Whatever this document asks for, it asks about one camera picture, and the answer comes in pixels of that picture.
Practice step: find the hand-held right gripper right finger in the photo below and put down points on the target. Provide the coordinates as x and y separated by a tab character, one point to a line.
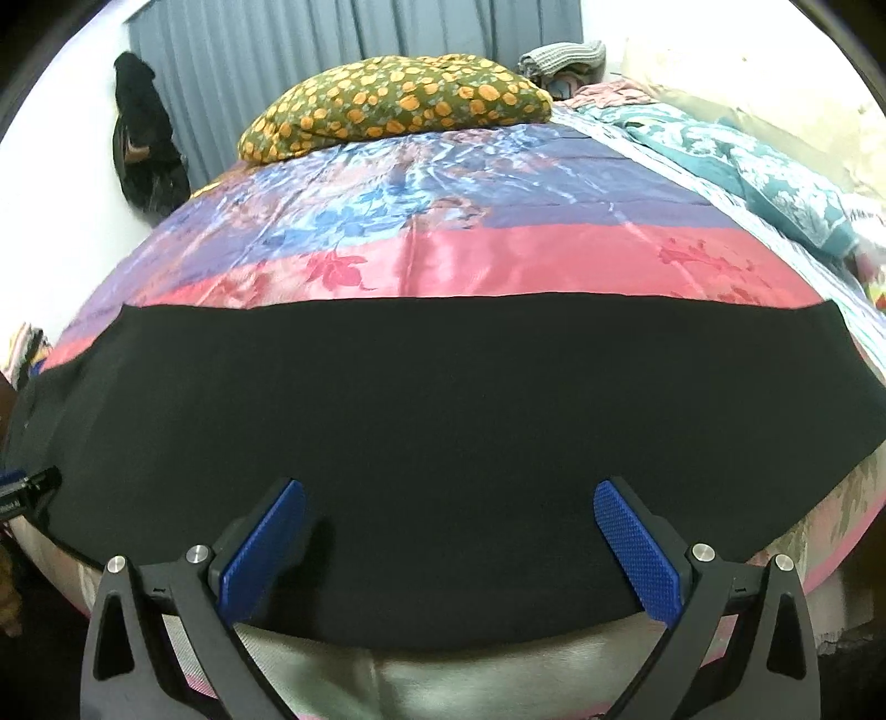
637	547

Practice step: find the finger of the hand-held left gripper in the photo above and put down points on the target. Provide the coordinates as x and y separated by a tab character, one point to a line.
43	481

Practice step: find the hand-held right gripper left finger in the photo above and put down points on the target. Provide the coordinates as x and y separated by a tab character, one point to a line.
263	547

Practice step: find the black pants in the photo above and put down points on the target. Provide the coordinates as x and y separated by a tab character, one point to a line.
443	415

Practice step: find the pile of mixed clothes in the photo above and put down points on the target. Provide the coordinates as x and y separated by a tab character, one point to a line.
24	353

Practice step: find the colourful satin quilt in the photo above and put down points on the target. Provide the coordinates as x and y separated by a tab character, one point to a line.
519	249

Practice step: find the colourful printed bag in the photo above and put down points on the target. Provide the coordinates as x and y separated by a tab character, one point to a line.
878	291

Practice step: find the teal floral pillow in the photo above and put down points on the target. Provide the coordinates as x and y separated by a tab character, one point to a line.
747	159

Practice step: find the pink cloth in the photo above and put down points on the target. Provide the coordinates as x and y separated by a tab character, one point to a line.
609	90

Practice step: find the orange floral green pillow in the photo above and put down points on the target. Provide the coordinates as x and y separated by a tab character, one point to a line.
387	104

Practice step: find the cream pillow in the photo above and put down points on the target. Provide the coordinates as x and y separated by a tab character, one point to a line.
761	83

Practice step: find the grey folded clothes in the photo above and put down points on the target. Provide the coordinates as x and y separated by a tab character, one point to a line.
561	55

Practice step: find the blue-grey curtain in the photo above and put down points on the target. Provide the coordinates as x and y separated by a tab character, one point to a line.
311	41

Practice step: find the black bag on wall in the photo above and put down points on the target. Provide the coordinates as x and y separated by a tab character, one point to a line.
145	138

